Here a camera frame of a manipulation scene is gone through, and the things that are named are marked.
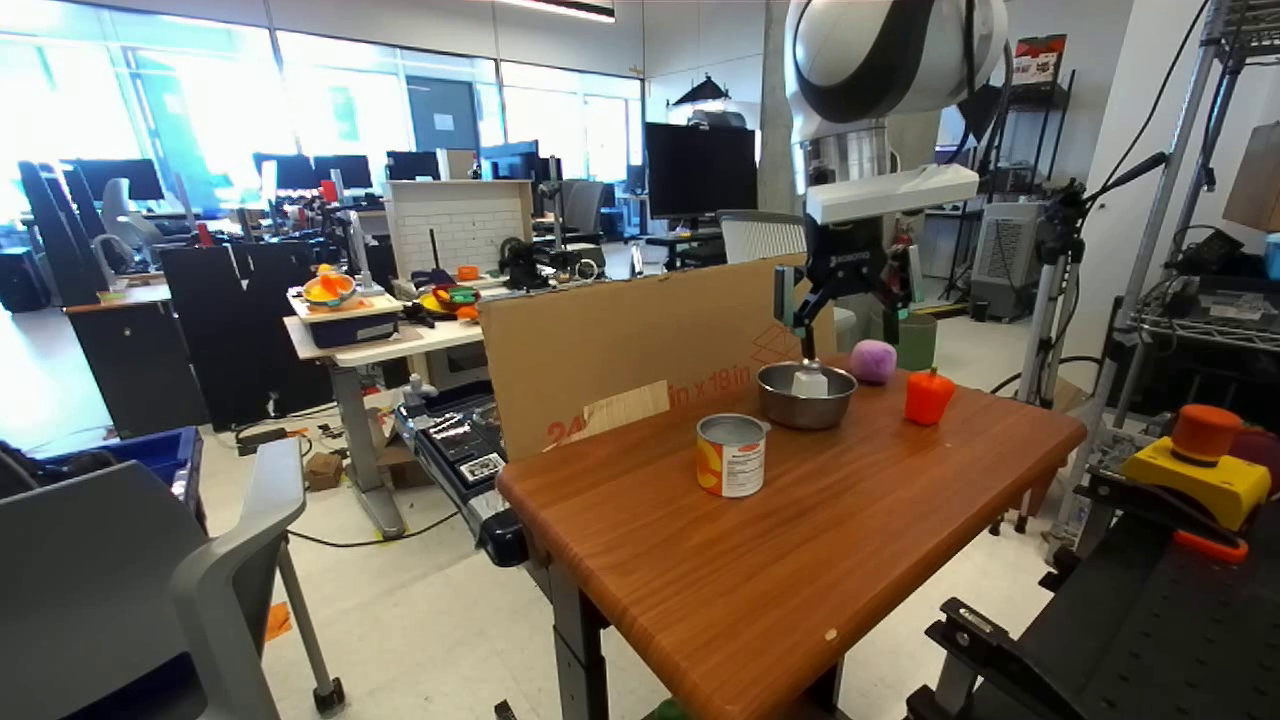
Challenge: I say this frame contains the white desk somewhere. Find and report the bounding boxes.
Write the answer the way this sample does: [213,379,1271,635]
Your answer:
[279,299,490,543]

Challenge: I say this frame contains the blue plastic bin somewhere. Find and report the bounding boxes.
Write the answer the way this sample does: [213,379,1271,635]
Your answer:
[36,426,206,518]

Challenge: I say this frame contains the yellow emergency stop button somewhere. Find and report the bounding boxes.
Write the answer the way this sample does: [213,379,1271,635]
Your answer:
[1120,401,1274,537]

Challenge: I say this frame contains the metal equipment shelf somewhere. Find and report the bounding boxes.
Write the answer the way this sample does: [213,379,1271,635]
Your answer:
[1103,0,1280,433]

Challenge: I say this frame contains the purple ball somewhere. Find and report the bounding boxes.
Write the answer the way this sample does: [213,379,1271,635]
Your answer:
[847,337,900,388]

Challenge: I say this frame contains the orange toy on desk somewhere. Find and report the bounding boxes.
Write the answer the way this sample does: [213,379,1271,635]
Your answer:
[300,260,359,316]

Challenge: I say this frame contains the black cart with stickers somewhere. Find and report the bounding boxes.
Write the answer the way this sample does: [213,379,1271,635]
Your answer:
[390,379,532,570]

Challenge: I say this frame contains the brown cardboard panel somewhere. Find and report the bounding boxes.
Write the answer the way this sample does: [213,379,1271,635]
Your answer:
[478,257,821,470]

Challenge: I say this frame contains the black computer monitor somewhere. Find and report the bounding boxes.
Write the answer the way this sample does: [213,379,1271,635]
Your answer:
[639,121,758,223]

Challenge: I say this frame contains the green box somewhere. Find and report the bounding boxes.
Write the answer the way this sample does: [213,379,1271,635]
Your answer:
[890,310,940,375]

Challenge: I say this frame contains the orange toy bell pepper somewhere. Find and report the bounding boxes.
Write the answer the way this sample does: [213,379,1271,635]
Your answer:
[900,368,960,433]

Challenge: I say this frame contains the black camera tripod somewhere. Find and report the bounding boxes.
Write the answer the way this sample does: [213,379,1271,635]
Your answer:
[1014,150,1174,413]

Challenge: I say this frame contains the silver metal pot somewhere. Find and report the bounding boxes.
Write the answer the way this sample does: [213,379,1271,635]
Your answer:
[750,361,859,438]

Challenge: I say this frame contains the orange handled black clamp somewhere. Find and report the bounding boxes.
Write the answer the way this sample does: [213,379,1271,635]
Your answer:
[1168,524,1256,571]

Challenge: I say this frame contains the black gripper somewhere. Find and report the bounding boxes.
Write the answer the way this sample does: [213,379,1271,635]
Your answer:
[791,217,897,368]

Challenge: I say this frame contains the white board panel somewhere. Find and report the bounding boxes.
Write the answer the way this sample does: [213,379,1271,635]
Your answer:
[385,178,539,286]

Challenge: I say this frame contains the light grey plastic chair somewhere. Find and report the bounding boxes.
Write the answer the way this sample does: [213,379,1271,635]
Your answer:
[0,438,352,720]

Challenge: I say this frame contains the open tin can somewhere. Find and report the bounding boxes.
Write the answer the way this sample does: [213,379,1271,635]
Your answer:
[693,409,775,505]

